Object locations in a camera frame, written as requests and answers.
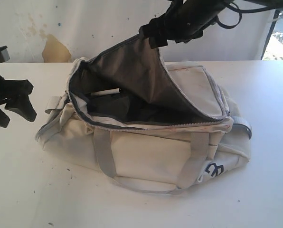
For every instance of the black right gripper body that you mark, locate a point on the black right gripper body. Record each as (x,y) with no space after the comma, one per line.
(186,19)

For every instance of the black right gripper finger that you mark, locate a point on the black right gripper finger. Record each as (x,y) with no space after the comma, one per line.
(157,27)
(157,42)

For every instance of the white marker with black cap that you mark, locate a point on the white marker with black cap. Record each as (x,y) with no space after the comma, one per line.
(106,92)

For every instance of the white canvas duffel bag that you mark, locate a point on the white canvas duffel bag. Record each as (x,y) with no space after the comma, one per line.
(170,127)

